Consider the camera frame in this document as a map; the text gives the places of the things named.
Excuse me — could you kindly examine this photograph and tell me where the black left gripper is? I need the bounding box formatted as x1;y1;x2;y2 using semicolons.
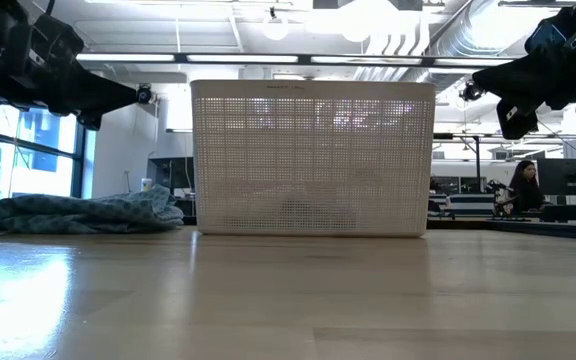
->
0;60;140;132

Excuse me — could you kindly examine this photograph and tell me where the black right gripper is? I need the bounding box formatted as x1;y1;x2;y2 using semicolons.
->
472;46;576;141

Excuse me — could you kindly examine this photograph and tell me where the white perforated plastic basket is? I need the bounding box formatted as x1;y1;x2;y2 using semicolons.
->
190;79;438;238

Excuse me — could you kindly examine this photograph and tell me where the black track spotlight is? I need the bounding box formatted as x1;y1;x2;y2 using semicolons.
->
459;79;487;103

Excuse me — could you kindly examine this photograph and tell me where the black cabinet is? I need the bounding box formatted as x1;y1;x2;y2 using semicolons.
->
146;157;195;201

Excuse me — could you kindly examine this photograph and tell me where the person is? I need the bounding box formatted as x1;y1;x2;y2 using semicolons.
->
509;159;545;215

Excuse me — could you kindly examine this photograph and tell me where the black monitor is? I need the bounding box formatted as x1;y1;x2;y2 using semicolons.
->
536;158;576;197

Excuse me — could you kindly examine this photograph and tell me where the blue patterned cloth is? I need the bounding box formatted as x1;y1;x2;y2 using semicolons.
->
0;183;186;235

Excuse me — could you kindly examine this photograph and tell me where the dark background desk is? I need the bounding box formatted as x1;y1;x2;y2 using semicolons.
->
537;202;576;226

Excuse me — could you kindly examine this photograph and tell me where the long ceiling light bar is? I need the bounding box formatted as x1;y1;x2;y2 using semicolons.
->
75;51;517;69

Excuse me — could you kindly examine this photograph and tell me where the white globe pendant lamp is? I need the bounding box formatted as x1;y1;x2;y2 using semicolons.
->
261;5;290;42

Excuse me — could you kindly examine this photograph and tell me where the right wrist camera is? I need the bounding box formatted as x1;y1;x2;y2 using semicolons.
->
523;5;576;54

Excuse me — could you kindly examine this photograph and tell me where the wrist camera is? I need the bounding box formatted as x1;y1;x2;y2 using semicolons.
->
7;13;87;69
523;5;576;54

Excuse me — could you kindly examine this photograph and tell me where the silver ventilation duct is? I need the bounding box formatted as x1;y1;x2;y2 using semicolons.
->
425;0;534;76

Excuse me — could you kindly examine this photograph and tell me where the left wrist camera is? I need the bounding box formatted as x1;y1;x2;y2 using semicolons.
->
7;13;87;69

